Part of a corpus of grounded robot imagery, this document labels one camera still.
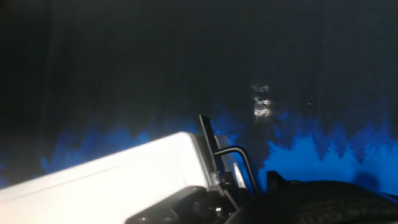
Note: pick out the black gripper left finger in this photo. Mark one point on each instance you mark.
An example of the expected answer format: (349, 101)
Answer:
(192, 205)

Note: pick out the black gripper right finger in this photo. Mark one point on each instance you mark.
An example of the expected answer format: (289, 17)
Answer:
(276, 180)

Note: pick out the white plastic drawer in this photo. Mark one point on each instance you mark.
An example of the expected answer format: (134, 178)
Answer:
(206, 149)

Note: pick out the blue black printed cloth mat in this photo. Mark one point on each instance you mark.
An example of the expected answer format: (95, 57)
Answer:
(311, 155)

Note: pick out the white drawer cabinet frame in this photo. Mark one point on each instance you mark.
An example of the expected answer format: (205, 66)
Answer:
(109, 183)

